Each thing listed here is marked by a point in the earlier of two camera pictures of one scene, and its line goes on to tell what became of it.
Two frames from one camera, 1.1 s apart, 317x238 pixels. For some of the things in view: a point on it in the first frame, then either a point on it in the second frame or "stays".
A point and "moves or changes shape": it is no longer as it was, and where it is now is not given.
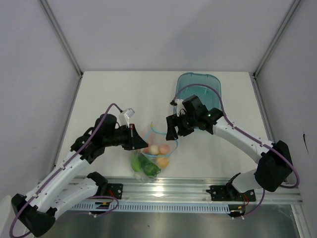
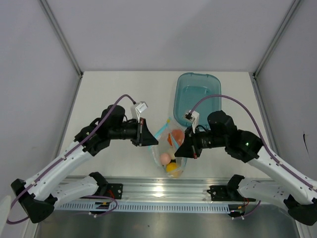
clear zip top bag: [147, 163] moves or changes shape
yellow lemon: [162, 162] -> [172, 166]
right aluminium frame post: [291, 12] stays
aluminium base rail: [192, 190] stays
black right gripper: [172, 122] -> [189, 148]
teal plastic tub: [188, 85] stays
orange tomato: [145, 150] moves or changes shape
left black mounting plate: [115, 190] stays
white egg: [154, 149] -> [171, 152]
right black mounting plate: [229, 193] stays
